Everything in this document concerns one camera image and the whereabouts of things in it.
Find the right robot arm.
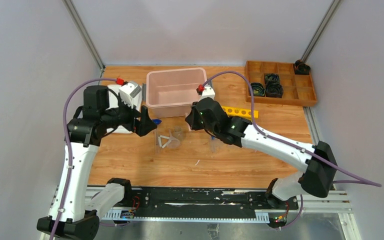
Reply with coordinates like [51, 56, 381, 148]
[185, 97, 337, 209]

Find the aluminium frame post right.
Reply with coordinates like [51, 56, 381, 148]
[300, 0, 343, 63]

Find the black coiled strap top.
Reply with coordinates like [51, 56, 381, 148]
[264, 73, 281, 85]

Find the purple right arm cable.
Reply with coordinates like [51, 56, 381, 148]
[197, 70, 382, 188]

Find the yellow test tube rack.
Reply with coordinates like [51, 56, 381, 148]
[221, 106, 252, 120]

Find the clear glass funnel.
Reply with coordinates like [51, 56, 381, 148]
[166, 130, 181, 149]

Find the black coiled strap outside tray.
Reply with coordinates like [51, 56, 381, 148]
[293, 59, 312, 76]

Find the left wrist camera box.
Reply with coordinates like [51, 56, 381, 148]
[118, 81, 143, 111]

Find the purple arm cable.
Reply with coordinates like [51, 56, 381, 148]
[197, 70, 382, 188]
[47, 77, 125, 240]

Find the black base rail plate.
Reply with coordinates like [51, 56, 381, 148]
[116, 186, 299, 221]

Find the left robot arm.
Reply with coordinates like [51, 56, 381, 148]
[36, 82, 157, 240]

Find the black coiled strap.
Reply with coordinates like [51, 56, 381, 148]
[248, 82, 266, 97]
[265, 82, 284, 99]
[264, 73, 281, 85]

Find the wooden compartment tray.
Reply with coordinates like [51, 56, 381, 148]
[245, 59, 318, 107]

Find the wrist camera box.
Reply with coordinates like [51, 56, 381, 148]
[199, 86, 216, 101]
[118, 81, 143, 111]

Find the small glass beaker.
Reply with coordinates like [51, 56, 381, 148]
[173, 126, 184, 141]

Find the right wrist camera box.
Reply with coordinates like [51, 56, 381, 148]
[199, 86, 216, 101]

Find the black coiled strap left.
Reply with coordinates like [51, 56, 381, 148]
[248, 82, 266, 97]

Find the pink plastic storage bin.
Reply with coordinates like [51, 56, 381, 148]
[145, 67, 207, 118]

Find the black coiled strap bottom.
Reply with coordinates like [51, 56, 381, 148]
[265, 82, 284, 99]

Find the white clay triangle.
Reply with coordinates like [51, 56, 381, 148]
[157, 135, 172, 149]

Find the aluminium frame post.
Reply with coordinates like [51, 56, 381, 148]
[62, 0, 106, 75]
[300, 0, 343, 63]

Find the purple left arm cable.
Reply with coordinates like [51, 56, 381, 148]
[47, 77, 125, 240]

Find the aluminium frame post left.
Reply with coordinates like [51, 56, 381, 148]
[62, 0, 106, 75]

